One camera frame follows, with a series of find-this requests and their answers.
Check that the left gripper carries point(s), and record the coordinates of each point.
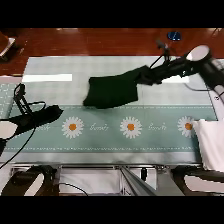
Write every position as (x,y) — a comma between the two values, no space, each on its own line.
(43,116)

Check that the dark green T-shirt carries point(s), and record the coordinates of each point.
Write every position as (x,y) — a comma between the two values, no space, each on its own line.
(111,90)

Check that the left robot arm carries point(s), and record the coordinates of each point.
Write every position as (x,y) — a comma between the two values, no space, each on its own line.
(23,181)

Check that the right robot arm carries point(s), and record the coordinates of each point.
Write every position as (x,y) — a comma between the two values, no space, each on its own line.
(203,63)

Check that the silver frame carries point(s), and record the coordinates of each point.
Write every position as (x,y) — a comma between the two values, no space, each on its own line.
(133,181)

